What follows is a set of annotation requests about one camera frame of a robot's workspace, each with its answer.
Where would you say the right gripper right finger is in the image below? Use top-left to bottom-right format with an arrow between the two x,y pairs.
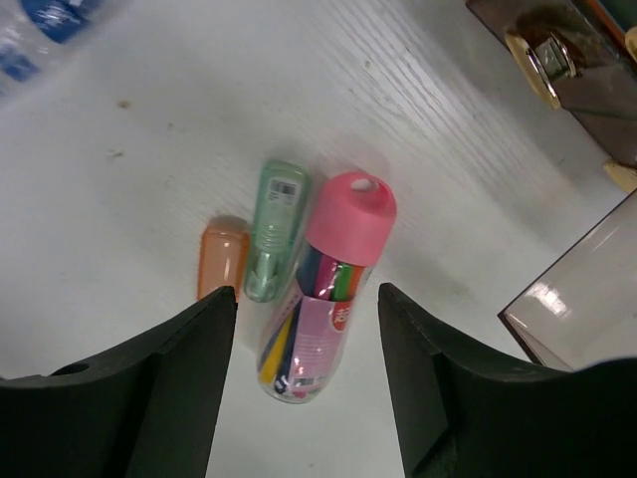
378,283 -> 636,477

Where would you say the clear drawer gold knob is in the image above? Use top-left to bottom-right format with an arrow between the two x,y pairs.
499,193 -> 637,370

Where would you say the orange highlighter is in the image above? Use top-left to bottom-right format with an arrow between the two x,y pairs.
196,215 -> 250,300

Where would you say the pink capped marker tube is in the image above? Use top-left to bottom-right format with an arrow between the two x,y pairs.
256,170 -> 397,403

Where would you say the green highlighter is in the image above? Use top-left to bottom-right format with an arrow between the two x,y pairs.
244,159 -> 311,303

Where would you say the clear bottle blue cap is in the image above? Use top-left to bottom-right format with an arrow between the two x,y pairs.
1,1 -> 98,101

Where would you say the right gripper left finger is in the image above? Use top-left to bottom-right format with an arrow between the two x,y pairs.
1,287 -> 237,477

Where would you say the teal orange drawer box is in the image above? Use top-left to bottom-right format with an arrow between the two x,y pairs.
466,0 -> 636,192

